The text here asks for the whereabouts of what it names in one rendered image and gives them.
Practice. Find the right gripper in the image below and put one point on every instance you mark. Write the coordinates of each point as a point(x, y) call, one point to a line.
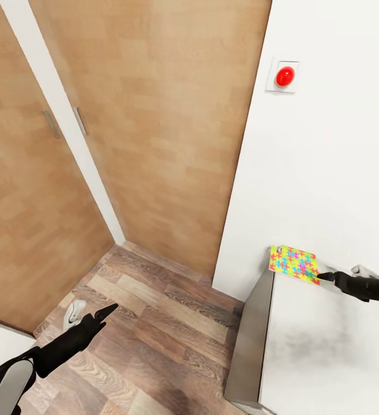
point(355, 286)

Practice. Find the jigsaw puzzle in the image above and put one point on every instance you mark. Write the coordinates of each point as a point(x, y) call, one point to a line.
point(294, 263)

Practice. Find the sliding door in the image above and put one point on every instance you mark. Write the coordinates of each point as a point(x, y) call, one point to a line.
point(161, 90)
point(52, 232)

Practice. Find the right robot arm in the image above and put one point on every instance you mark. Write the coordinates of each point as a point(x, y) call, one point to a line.
point(362, 284)

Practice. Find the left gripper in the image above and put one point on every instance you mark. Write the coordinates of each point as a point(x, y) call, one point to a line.
point(79, 337)

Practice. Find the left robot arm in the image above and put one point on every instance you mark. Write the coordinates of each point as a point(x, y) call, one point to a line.
point(17, 375)

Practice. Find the electric switch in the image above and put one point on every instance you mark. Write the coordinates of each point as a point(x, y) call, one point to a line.
point(287, 71)

